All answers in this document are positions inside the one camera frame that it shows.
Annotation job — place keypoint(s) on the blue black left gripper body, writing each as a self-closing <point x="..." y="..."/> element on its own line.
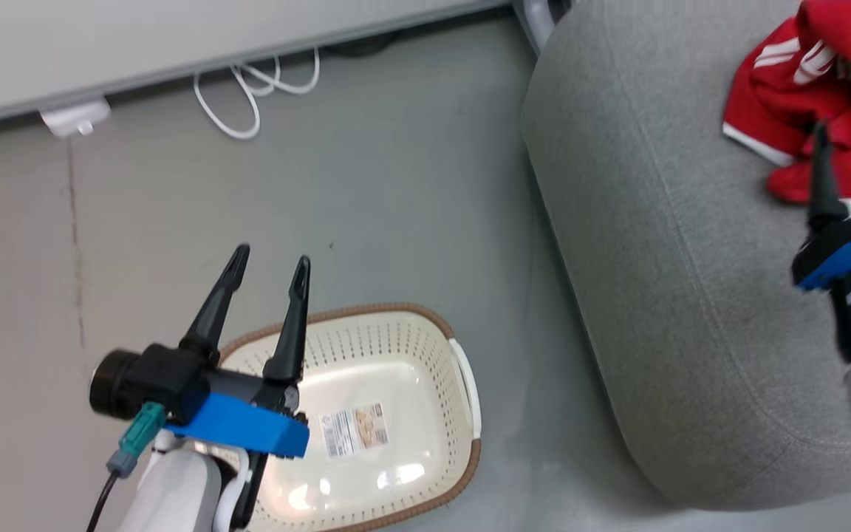
<point x="248" y="425"/>

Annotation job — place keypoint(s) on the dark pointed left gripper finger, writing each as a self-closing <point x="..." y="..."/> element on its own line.
<point x="215" y="318"/>
<point x="292" y="332"/>

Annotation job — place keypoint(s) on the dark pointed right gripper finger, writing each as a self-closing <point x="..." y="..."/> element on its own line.
<point x="824" y="192"/>

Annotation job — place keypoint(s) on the red garment with white stripes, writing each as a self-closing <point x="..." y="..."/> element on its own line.
<point x="773" y="103"/>

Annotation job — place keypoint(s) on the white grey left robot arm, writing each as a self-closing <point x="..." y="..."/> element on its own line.
<point x="174" y="495"/>

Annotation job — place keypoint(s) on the printed basket label sticker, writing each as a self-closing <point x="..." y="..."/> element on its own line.
<point x="351" y="430"/>

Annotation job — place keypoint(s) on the cream perforated laundry basket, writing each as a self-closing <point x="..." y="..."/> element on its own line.
<point x="396" y="347"/>

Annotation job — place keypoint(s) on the grey fabric sofa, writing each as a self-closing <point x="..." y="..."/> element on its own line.
<point x="691" y="258"/>

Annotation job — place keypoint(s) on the white power adapter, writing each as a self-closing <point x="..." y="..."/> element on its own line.
<point x="74" y="118"/>

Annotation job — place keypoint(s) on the wide white partition panel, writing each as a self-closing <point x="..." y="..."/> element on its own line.
<point x="174" y="37"/>

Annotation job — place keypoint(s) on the short grey partition foot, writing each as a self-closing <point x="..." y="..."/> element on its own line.
<point x="536" y="18"/>

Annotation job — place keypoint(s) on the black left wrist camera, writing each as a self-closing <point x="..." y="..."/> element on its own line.
<point x="167" y="377"/>

